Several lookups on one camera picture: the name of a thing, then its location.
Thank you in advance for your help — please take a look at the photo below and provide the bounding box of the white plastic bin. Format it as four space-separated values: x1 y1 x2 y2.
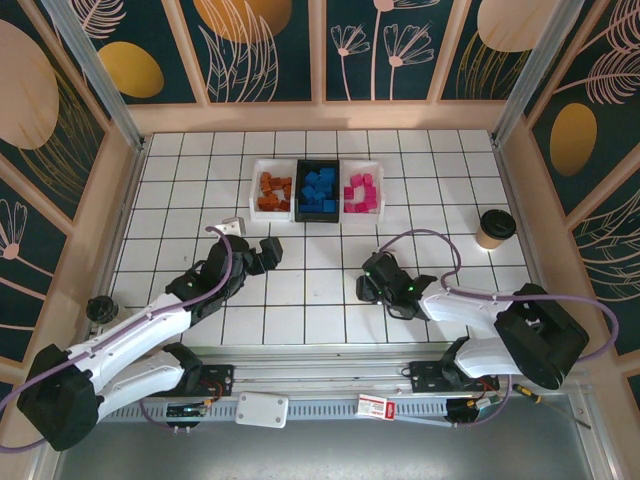
248 158 300 223
339 158 387 225

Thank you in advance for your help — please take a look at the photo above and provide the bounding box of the black plastic bin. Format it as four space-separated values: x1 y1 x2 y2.
293 158 344 224

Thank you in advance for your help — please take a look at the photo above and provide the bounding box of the red and white card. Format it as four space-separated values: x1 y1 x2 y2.
357 392 396 421

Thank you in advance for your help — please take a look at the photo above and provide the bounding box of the paper coffee cup black lid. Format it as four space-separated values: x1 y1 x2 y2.
474 208 517 251

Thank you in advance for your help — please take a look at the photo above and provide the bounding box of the black round knob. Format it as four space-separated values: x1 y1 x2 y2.
86 294 120 325

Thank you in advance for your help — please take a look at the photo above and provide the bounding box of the white plastic box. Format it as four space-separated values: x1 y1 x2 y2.
234 391 290 430

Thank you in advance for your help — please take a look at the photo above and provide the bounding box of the grey metal tray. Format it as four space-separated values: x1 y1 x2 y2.
29 394 616 480

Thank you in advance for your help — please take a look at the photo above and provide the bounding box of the yellow black screwdriver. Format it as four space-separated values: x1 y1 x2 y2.
512 383 594 430

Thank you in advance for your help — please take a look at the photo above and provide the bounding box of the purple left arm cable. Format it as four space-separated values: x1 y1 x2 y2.
0 225 236 454

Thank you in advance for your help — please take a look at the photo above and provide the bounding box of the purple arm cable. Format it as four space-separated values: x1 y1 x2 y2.
0 225 236 454
377 228 621 429

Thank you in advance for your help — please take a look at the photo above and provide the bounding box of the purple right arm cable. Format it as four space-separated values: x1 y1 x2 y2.
377 228 621 429

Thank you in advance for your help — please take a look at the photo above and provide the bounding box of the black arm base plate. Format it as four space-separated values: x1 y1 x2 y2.
143 363 236 400
408 359 501 396

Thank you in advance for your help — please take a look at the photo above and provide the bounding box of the aluminium mounting rail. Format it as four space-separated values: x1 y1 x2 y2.
49 344 589 401

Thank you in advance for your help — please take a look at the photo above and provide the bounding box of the grey slotted cable duct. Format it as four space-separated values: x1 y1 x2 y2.
99 399 451 422

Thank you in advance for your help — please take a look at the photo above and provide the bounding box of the aluminium frame post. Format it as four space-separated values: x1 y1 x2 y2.
492 0 587 145
39 0 149 151

